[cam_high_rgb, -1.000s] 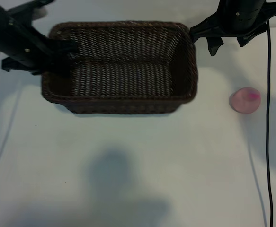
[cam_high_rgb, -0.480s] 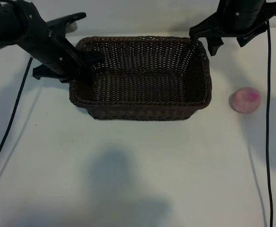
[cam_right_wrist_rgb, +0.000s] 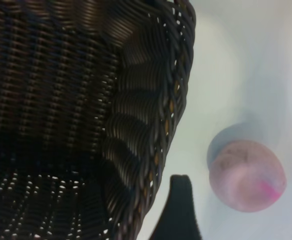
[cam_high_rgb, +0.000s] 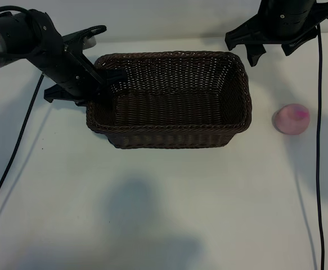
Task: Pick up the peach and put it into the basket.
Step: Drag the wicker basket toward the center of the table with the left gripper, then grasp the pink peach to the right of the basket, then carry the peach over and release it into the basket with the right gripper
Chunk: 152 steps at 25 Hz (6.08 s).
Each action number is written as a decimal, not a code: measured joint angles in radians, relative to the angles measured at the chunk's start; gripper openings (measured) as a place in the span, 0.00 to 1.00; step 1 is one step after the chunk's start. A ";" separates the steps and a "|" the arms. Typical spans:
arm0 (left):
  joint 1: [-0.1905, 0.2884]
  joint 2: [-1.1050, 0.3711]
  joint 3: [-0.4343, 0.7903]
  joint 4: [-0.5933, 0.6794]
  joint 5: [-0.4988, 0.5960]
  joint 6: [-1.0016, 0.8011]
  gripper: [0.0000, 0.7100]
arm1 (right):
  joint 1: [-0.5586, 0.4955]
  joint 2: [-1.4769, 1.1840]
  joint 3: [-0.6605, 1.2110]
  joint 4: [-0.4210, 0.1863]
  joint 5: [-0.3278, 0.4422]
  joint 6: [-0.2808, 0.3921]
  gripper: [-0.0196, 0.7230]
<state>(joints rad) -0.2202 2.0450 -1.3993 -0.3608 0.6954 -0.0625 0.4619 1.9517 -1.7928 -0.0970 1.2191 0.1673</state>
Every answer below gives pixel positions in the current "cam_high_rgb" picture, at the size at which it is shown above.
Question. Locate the dark brown wicker basket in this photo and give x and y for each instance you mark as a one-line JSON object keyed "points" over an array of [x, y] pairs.
{"points": [[175, 112]]}

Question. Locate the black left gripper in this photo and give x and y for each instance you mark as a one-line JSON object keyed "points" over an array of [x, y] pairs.
{"points": [[65, 70]]}

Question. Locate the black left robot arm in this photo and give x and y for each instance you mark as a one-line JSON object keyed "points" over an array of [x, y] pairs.
{"points": [[3, 36]]}

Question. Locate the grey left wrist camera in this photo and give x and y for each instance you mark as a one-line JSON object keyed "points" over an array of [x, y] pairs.
{"points": [[90, 40]]}

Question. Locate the pink peach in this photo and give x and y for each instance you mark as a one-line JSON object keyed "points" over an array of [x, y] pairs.
{"points": [[290, 119]]}

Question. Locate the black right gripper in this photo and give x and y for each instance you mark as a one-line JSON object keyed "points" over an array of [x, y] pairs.
{"points": [[286, 18]]}

